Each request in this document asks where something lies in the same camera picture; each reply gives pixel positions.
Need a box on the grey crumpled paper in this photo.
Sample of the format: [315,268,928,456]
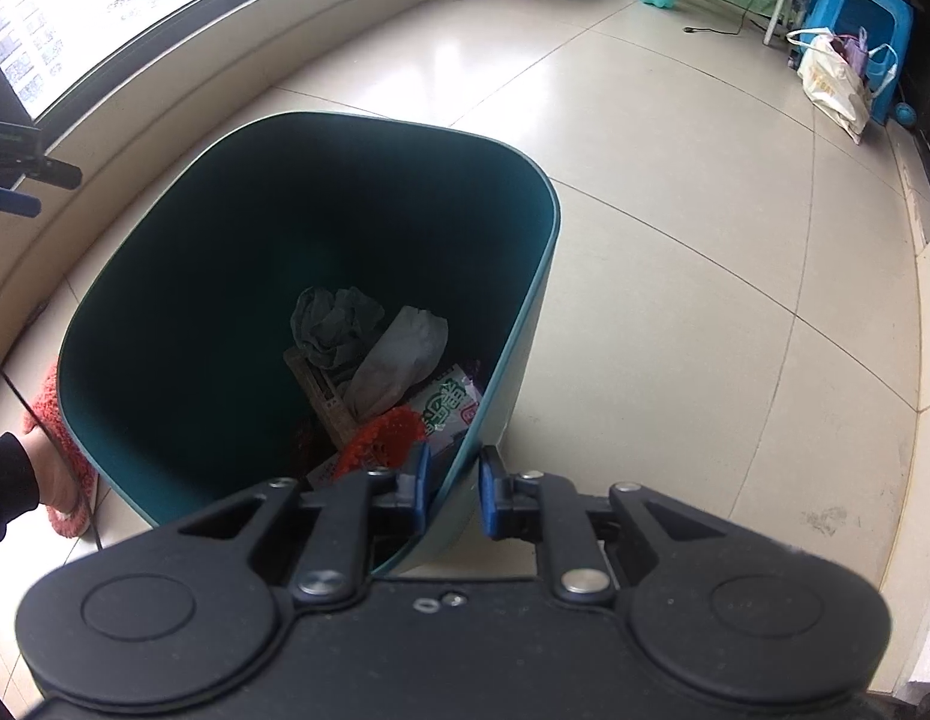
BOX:
[291,285,383,374]

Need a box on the grey crumpled tissue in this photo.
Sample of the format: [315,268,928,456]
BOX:
[343,305,449,421]

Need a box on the brown cardboard piece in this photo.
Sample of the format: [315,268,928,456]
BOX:
[283,345,357,445]

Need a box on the green and white packet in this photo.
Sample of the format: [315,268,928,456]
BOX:
[412,364,485,455]

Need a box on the purple bag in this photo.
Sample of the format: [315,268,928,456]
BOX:
[840,28,876,74]

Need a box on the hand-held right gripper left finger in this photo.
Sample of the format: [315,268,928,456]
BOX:
[176,441,434,608]

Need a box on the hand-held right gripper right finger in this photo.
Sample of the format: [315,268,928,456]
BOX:
[476,444,728,608]

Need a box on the red mesh net bag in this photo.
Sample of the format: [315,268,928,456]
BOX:
[336,405,428,477]

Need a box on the white rack leg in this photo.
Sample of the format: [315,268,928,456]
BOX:
[765,0,801,44]

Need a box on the person's foot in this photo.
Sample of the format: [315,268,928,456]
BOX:
[22,431,83,515]

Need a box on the teal plastic trash bin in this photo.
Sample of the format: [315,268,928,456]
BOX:
[56,111,562,578]

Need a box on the pink knitted slipper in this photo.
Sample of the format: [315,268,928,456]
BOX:
[22,360,98,539]

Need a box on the white tote bag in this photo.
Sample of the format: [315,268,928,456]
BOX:
[786,28,897,145]

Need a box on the foot in pink slipper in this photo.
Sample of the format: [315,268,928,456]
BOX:
[0,341,104,550]

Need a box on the black trouser leg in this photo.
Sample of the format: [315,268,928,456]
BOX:
[0,433,41,552]

